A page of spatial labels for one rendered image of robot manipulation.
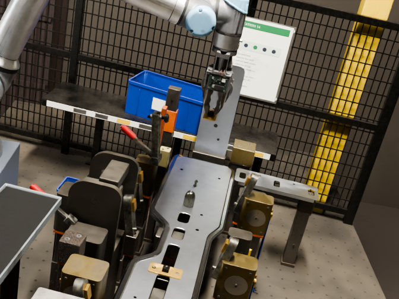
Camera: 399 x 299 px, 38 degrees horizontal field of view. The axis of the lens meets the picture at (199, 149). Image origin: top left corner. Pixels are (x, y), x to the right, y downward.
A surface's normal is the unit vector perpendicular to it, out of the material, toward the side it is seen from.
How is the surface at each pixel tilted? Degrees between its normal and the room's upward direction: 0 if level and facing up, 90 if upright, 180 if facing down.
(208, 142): 90
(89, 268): 0
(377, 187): 90
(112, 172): 0
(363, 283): 0
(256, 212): 90
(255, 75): 90
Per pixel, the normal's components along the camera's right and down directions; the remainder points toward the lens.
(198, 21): 0.07, 0.44
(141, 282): 0.19, -0.89
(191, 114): -0.31, 0.36
